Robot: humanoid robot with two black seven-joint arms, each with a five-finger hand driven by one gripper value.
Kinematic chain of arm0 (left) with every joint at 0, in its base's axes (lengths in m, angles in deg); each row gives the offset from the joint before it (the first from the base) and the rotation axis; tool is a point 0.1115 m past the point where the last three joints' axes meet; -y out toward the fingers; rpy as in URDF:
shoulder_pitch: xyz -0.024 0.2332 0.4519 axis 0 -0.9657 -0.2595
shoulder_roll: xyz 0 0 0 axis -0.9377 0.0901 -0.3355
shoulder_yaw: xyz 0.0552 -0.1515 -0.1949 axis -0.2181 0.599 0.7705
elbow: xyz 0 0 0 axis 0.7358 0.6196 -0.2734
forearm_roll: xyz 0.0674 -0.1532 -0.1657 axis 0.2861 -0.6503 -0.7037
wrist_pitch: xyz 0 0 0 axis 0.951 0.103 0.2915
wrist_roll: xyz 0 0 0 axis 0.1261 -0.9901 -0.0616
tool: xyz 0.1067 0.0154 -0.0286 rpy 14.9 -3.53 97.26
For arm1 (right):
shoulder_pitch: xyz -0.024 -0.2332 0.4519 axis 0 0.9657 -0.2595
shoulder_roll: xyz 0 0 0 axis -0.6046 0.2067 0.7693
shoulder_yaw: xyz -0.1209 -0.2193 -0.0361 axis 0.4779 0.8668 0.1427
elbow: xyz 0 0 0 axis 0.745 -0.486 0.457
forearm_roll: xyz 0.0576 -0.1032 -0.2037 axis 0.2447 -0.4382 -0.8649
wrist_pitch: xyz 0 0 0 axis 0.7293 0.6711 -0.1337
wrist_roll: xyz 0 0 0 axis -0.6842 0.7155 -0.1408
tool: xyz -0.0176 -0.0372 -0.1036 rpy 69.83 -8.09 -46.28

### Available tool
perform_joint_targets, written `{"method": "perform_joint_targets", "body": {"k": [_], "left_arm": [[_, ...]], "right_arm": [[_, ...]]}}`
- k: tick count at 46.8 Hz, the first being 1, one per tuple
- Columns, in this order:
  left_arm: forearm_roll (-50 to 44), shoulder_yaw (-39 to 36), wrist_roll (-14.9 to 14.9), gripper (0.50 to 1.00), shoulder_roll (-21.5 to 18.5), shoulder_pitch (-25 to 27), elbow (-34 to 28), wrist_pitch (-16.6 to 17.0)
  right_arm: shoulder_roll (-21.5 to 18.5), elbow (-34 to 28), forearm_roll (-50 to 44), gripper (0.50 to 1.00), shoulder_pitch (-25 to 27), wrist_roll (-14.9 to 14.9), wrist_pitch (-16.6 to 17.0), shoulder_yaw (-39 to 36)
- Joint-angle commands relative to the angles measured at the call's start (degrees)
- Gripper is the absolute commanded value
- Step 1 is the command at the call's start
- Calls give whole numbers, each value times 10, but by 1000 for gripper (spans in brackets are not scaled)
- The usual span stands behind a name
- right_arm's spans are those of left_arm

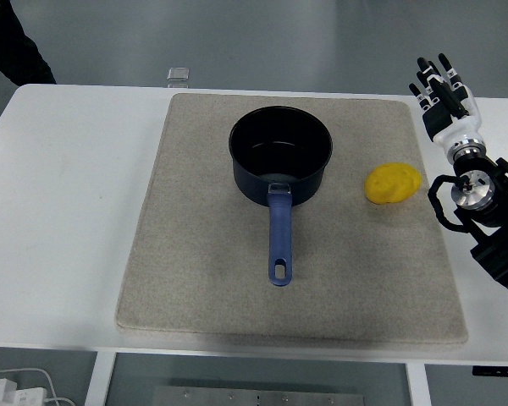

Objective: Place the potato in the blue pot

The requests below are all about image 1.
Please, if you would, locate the white cable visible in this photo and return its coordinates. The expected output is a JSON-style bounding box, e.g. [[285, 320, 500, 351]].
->
[[0, 366, 69, 406]]

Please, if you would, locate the dark blue pot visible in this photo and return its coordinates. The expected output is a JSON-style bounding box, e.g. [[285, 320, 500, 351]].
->
[[228, 106, 334, 288]]

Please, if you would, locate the white power strip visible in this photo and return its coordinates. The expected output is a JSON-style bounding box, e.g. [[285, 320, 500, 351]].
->
[[0, 378, 47, 406]]

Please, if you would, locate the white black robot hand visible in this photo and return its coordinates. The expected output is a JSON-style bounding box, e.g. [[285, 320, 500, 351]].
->
[[408, 53, 485, 149]]

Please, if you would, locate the person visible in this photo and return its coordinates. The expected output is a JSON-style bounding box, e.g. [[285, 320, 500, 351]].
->
[[0, 0, 58, 144]]

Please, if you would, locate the white table leg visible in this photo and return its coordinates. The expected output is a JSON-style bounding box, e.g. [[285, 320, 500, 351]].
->
[[406, 362, 432, 406], [84, 350, 118, 406]]

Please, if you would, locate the yellow potato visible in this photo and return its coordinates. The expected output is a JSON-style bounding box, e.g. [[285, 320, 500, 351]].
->
[[364, 162, 422, 206]]

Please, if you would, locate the beige table mat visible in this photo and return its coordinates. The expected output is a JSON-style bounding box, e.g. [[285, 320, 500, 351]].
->
[[114, 92, 470, 345]]

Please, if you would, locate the black table control panel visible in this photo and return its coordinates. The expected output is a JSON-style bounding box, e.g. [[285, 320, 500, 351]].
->
[[472, 365, 508, 377]]

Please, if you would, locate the grey metal plate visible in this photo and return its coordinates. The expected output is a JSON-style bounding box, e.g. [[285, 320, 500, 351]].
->
[[152, 385, 367, 406]]

